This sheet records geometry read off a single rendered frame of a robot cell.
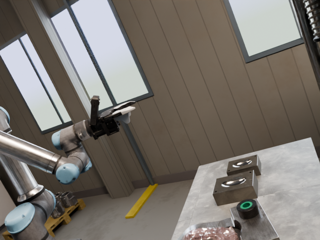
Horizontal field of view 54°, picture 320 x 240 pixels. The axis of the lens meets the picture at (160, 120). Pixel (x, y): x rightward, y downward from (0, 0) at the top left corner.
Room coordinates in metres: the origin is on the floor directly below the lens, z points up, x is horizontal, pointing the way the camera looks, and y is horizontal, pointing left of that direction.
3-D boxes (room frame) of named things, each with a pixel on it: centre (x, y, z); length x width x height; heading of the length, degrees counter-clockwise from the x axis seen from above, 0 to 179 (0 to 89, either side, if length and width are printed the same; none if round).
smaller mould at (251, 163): (1.61, -0.31, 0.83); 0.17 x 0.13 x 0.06; 66
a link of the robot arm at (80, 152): (1.26, 0.37, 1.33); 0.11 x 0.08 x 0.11; 174
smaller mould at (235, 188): (1.43, -0.21, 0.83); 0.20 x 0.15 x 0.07; 66
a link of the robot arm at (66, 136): (1.27, 0.37, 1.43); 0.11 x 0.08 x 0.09; 84
